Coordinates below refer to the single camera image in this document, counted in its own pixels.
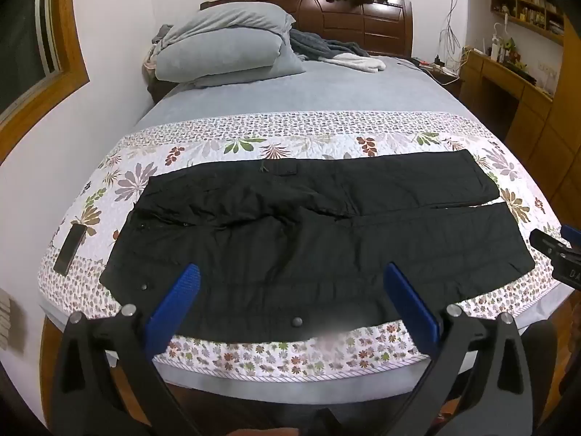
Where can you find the white cloth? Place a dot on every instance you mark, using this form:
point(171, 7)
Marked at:
point(358, 62)

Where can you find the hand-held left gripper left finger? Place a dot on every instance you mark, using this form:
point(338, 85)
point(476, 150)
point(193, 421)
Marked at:
point(174, 309)

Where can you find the wooden wall shelf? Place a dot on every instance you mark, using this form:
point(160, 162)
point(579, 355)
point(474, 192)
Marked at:
point(526, 4)

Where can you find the dark wooden headboard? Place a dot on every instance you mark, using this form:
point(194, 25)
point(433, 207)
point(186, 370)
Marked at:
point(358, 22)

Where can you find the dark grey garment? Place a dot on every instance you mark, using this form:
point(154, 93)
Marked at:
point(317, 45)

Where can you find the floral quilted bedspread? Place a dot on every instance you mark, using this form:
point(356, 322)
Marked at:
point(317, 131)

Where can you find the large wooden framed window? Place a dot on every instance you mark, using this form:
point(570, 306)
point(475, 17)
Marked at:
point(27, 45)

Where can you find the black smartphone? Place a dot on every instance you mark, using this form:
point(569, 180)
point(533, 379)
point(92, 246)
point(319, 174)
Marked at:
point(70, 249)

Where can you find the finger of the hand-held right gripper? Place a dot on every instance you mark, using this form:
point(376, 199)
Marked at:
point(569, 270)

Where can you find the white power strip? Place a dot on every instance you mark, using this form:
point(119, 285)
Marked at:
point(442, 67)

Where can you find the black pants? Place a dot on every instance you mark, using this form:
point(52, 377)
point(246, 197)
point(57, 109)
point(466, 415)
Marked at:
point(290, 245)

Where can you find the flat grey pillow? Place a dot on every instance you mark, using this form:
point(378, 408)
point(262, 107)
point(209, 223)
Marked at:
point(268, 66)

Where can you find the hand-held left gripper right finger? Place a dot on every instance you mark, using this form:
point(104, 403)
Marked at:
point(411, 299)

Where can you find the folded grey pillow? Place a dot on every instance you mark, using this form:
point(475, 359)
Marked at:
point(218, 32)

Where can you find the wooden desk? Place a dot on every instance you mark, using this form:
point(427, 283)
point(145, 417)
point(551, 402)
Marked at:
point(504, 81)

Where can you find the grey bed sheet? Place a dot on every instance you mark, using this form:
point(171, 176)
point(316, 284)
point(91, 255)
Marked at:
point(317, 91)

